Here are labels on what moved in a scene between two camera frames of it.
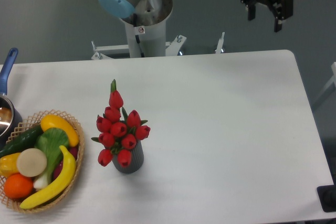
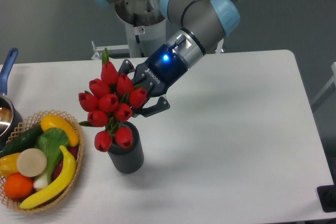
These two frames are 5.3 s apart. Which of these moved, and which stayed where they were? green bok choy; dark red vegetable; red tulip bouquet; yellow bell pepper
Moved: red tulip bouquet
Stayed: green bok choy; dark red vegetable; yellow bell pepper
